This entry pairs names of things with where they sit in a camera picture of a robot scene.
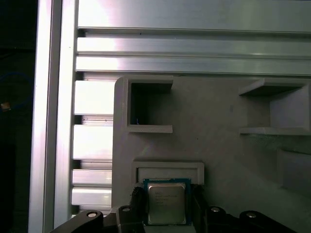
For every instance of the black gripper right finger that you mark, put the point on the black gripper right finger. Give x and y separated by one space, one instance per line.
213 223

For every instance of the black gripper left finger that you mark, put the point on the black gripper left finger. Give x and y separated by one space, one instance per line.
126 221

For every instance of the silver CPU with green edge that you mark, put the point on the silver CPU with green edge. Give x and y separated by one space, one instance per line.
167 201

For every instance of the grey parts rack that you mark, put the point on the grey parts rack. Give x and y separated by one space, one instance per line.
206 145

